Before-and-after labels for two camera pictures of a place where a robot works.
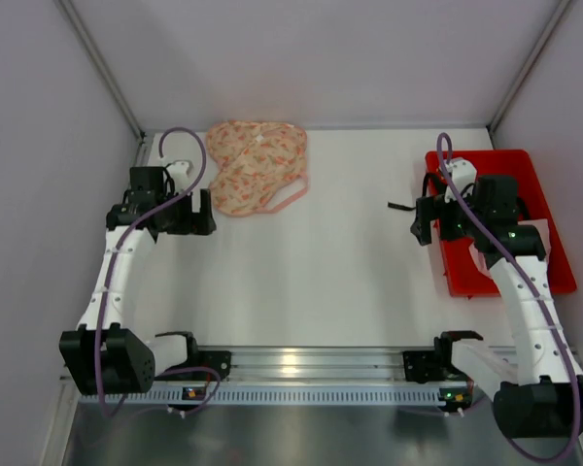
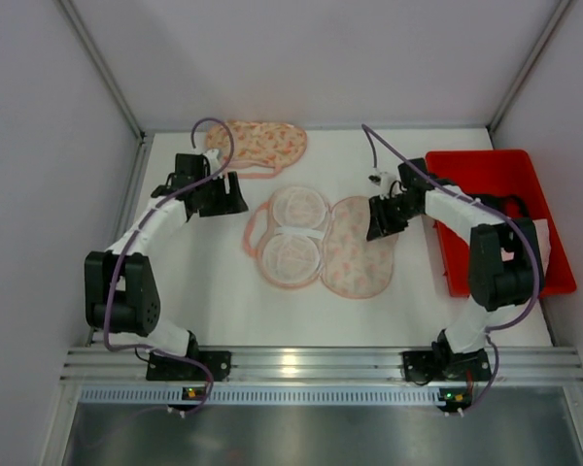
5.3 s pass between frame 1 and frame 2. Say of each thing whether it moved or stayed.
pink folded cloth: stayed
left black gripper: moved
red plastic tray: stayed
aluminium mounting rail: stayed
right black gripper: moved
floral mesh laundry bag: moved
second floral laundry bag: stayed
